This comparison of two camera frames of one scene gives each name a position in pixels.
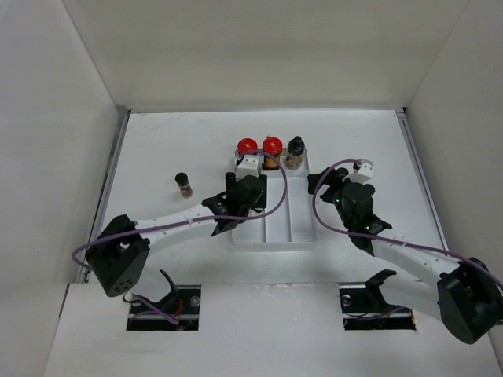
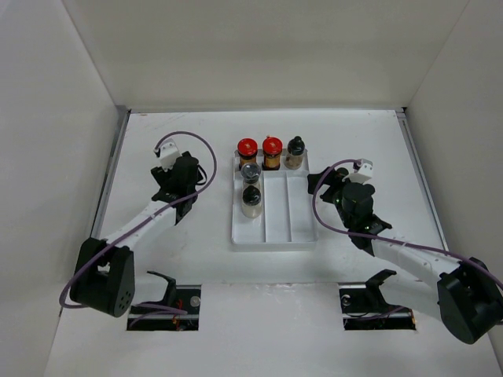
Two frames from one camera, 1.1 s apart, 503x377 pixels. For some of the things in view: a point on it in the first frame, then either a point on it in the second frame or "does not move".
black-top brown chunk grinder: [294, 159] does not move
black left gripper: [231, 181] → [163, 176]
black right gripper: [333, 178] does not move
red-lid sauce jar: [247, 144] does not move
